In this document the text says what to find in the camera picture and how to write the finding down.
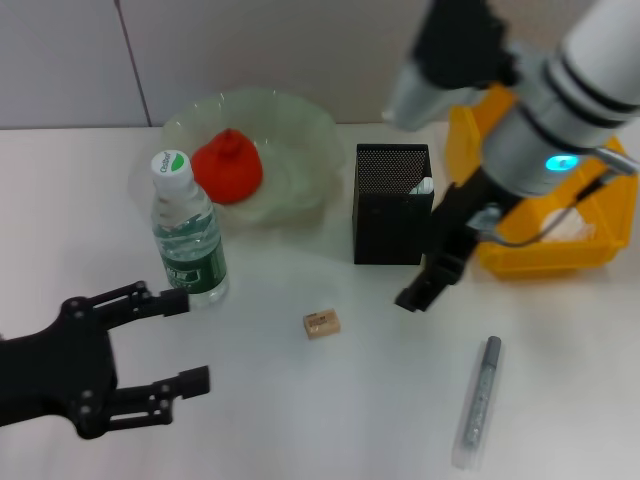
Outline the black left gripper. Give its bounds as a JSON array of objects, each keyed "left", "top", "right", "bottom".
[{"left": 0, "top": 281, "right": 212, "bottom": 440}]

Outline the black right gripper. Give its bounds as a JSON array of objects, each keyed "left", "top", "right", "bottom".
[{"left": 394, "top": 167, "right": 520, "bottom": 315}]

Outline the water bottle green label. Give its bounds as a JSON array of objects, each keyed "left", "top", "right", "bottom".
[{"left": 149, "top": 149, "right": 231, "bottom": 309}]

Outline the white paper ball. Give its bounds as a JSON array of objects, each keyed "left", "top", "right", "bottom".
[{"left": 542, "top": 207, "right": 600, "bottom": 242}]

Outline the orange fruit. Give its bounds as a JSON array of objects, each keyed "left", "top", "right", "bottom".
[{"left": 191, "top": 128, "right": 265, "bottom": 205}]

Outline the black mesh pen holder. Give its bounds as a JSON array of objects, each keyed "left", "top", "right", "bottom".
[{"left": 352, "top": 143, "right": 435, "bottom": 266}]

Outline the tan eraser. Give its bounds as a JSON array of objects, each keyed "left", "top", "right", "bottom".
[{"left": 302, "top": 309, "right": 344, "bottom": 342}]

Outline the grey marker pen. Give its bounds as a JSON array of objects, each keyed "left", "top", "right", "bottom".
[{"left": 452, "top": 335, "right": 503, "bottom": 470}]

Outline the translucent green fruit bowl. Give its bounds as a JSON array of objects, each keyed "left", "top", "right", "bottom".
[{"left": 160, "top": 88, "right": 347, "bottom": 230}]

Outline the yellow plastic bin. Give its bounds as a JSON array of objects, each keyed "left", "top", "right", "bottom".
[{"left": 446, "top": 82, "right": 629, "bottom": 280}]

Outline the right arm connector cable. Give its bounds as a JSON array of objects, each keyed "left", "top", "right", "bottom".
[{"left": 469, "top": 147, "right": 640, "bottom": 247}]

